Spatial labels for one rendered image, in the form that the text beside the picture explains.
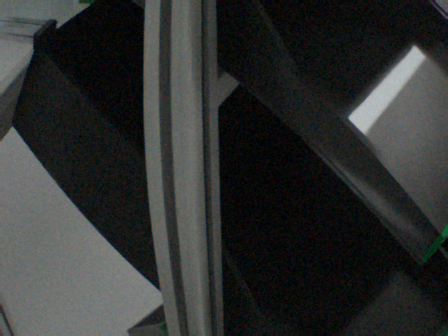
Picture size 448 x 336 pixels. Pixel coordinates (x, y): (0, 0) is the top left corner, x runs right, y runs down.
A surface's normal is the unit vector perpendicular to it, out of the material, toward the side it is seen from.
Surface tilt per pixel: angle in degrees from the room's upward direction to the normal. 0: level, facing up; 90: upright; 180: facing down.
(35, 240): 0
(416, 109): 25
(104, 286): 0
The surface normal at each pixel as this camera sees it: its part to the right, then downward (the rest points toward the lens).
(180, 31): -0.46, 0.58
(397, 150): 0.32, -0.53
